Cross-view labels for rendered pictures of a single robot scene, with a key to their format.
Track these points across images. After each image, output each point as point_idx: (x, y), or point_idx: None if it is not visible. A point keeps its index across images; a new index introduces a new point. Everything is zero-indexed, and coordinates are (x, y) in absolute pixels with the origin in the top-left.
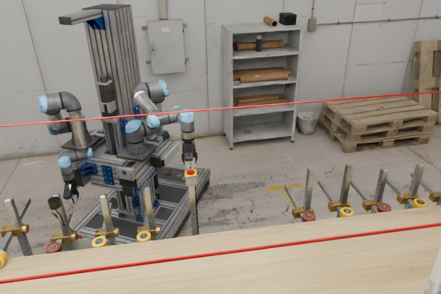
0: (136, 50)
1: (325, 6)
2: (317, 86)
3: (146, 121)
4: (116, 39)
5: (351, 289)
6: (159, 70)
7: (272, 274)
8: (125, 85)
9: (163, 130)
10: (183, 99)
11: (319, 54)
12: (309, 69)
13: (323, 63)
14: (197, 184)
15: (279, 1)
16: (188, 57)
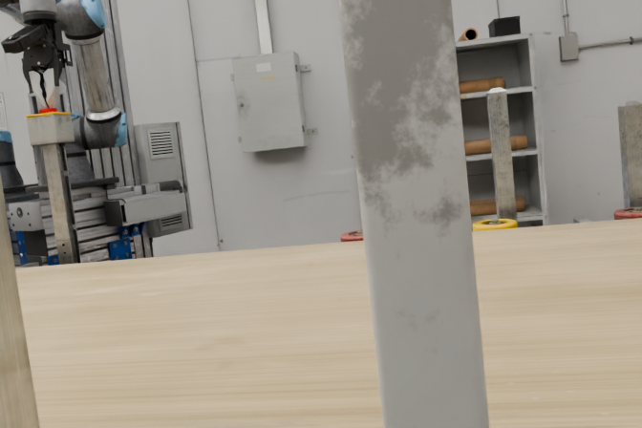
0: (114, 7)
1: (592, 9)
2: (609, 183)
3: (87, 110)
4: None
5: (321, 328)
6: (254, 144)
7: (90, 306)
8: (73, 58)
9: (172, 180)
10: (311, 212)
11: (600, 111)
12: (581, 144)
13: (613, 129)
14: (55, 140)
15: (490, 9)
16: (316, 127)
